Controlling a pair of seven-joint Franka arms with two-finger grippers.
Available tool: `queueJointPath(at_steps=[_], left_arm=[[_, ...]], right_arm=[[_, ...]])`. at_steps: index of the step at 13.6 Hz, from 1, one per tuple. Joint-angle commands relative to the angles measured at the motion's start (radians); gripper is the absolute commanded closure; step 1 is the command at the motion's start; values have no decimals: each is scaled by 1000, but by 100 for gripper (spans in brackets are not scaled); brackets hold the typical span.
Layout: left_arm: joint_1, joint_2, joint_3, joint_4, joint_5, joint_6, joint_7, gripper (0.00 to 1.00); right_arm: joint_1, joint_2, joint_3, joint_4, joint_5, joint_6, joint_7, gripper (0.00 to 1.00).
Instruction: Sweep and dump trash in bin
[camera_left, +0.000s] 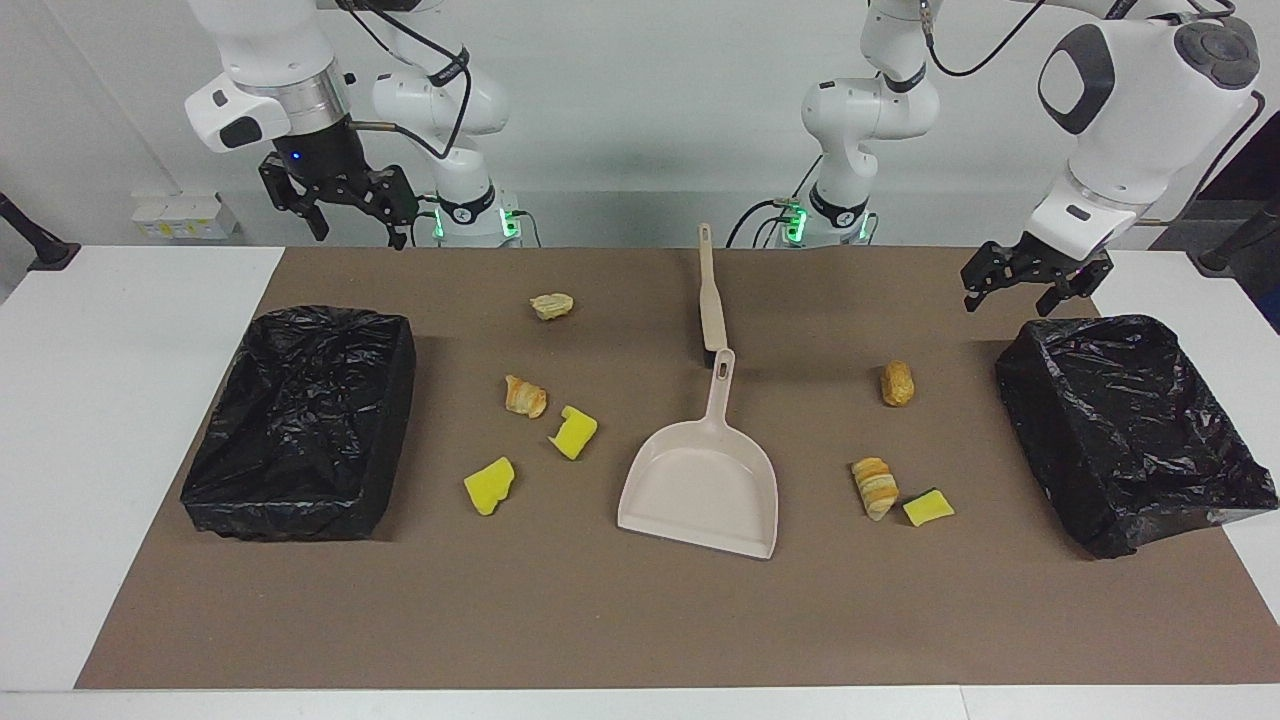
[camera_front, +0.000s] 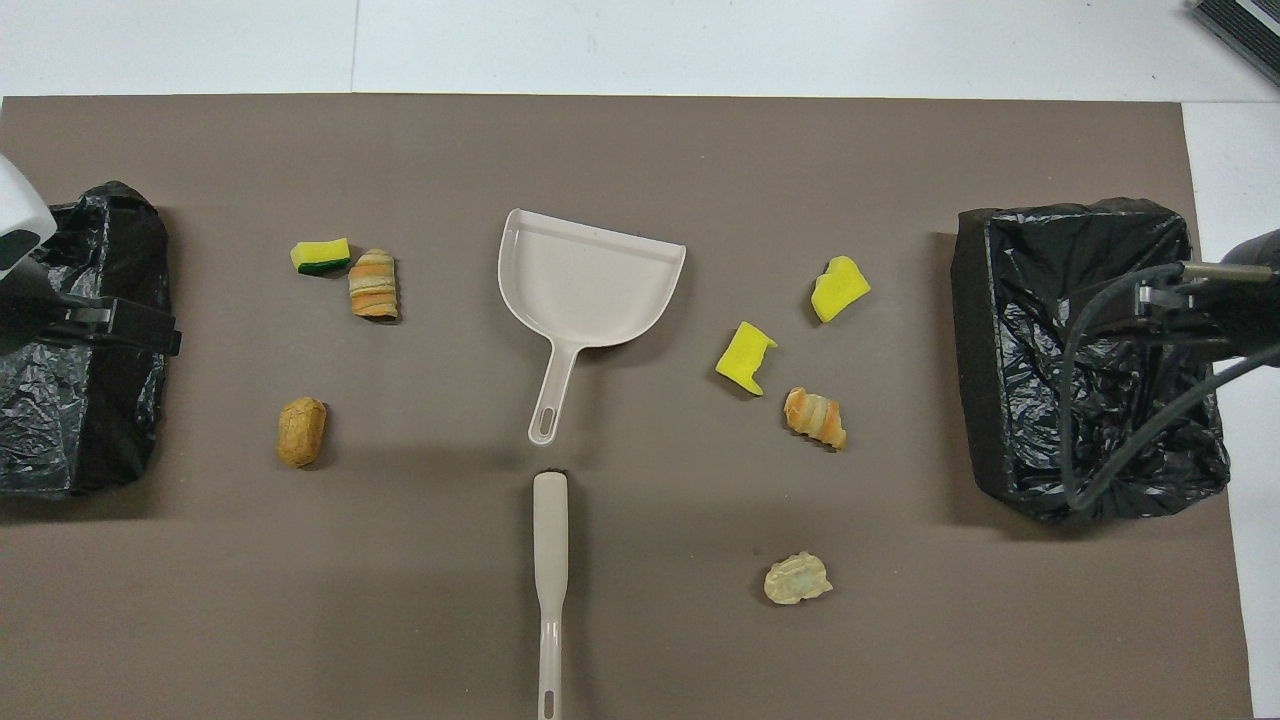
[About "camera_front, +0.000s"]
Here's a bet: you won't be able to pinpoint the notched yellow sponge piece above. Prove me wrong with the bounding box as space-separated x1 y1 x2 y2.
714 320 779 398

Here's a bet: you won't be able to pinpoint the beige hand brush black bristles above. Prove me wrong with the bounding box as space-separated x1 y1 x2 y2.
532 470 571 720

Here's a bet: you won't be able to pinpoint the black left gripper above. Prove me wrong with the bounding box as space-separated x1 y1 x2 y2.
0 262 183 358

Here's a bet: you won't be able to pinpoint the pale yellow pastry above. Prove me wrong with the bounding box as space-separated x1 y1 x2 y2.
763 550 834 607

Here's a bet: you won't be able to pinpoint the golden croissant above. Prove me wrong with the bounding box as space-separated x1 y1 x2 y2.
783 386 848 452

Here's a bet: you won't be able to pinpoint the orange striped bread roll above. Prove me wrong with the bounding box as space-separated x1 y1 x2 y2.
348 248 400 323

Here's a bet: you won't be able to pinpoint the brown table mat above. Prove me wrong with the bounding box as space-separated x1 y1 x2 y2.
0 94 1256 720

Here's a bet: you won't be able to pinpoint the brown oval bread roll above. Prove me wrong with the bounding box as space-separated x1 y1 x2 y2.
276 396 328 470

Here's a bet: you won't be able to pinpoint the yellow sponge with green side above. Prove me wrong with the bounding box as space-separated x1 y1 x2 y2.
290 237 353 277

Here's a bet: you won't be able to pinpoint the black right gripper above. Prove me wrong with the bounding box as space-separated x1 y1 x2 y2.
1135 228 1280 359

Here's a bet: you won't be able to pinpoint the beige plastic dustpan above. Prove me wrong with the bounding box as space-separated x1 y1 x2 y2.
497 208 688 447

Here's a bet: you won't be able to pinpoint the bin with black trash bag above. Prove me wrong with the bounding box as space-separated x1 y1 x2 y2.
950 197 1232 526
0 180 173 498

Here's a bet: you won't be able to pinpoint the dark ribbed panel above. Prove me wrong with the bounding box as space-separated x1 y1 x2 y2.
1188 0 1280 87

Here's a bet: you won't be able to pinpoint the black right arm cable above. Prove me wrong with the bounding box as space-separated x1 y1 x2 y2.
1060 262 1280 511

